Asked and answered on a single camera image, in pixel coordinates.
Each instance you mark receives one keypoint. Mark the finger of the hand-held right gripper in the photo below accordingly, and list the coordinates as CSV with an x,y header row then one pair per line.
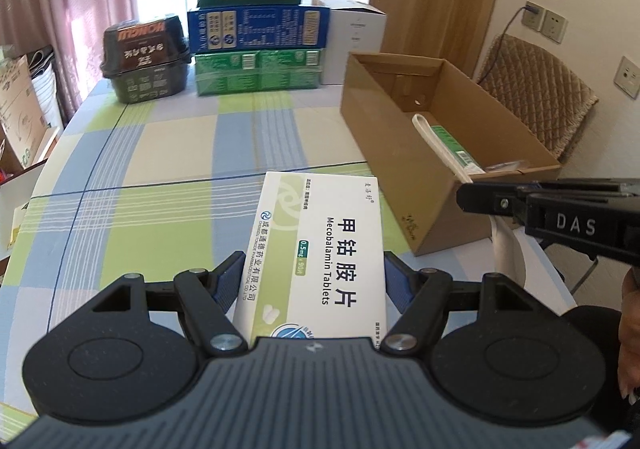
x,y
490,201

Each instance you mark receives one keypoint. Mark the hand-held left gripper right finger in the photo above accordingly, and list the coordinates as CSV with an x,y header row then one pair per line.
x,y
397,279

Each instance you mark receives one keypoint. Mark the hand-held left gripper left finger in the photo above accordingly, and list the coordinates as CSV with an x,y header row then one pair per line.
x,y
227,279

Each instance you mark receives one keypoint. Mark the green medicine box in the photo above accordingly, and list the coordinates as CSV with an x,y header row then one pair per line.
x,y
452,144

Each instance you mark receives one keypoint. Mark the white medicine box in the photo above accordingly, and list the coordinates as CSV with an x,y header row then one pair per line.
x,y
320,254

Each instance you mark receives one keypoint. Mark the brown cardboard box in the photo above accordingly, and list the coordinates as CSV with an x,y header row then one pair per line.
x,y
400,169

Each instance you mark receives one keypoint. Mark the plaid cloth desktop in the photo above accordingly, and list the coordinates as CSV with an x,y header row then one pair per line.
x,y
165,169

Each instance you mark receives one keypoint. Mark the person's right hand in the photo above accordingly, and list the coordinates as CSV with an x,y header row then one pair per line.
x,y
631,329

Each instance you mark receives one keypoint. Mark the clear plastic hook package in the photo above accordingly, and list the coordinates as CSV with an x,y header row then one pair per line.
x,y
505,166

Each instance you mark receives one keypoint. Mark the brown quilted chair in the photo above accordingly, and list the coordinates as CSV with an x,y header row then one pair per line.
x,y
540,84

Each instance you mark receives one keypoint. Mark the green wrapped pack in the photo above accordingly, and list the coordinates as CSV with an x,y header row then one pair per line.
x,y
290,71
227,76

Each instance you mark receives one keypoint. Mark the plain white box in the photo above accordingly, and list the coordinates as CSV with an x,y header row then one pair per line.
x,y
355,44

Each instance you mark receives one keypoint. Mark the dark brown Hongli box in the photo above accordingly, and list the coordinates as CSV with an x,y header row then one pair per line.
x,y
145,59

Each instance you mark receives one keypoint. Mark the blue box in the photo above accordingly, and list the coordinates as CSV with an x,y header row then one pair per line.
x,y
260,29

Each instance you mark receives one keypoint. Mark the white plastic bags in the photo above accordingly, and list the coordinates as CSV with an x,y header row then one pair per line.
x,y
47,84

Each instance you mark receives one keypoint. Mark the cardboard boxes at left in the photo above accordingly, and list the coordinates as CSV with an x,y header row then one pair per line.
x,y
17,109

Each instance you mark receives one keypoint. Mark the pink patterned curtain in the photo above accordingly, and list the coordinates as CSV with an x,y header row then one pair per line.
x,y
60,4

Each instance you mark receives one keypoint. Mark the wall socket with plug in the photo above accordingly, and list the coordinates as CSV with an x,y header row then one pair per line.
x,y
533,16

